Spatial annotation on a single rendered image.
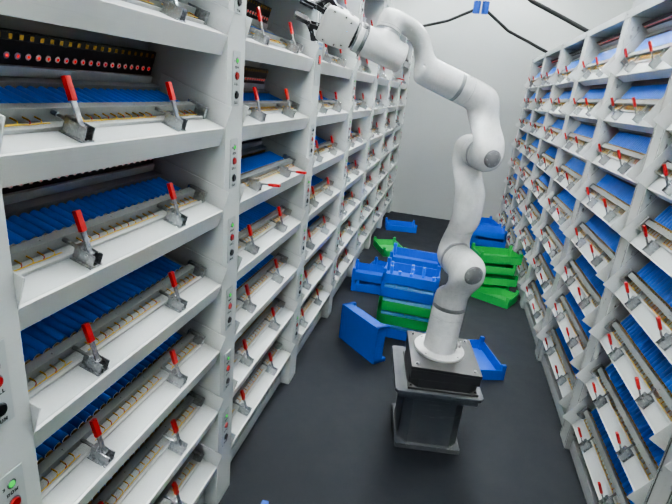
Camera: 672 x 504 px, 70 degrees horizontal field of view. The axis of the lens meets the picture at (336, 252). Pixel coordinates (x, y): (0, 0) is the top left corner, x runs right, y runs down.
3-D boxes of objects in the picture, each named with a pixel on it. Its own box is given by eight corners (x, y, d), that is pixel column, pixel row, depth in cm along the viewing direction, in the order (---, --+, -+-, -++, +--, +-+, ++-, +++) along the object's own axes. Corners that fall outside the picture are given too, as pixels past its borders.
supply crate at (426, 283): (438, 278, 270) (441, 265, 268) (437, 292, 252) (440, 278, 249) (386, 269, 276) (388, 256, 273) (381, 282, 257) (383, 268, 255)
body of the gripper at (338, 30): (365, 24, 131) (328, 5, 128) (348, 57, 138) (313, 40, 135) (364, 14, 137) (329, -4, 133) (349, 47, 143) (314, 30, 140)
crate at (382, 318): (431, 317, 278) (434, 304, 276) (430, 332, 259) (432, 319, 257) (381, 307, 284) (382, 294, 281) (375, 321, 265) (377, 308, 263)
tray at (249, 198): (301, 181, 186) (310, 159, 183) (234, 217, 130) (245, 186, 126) (256, 159, 188) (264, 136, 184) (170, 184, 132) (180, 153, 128)
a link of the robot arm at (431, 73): (479, 47, 142) (389, -1, 133) (459, 98, 143) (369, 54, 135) (463, 54, 151) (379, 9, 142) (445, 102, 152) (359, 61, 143)
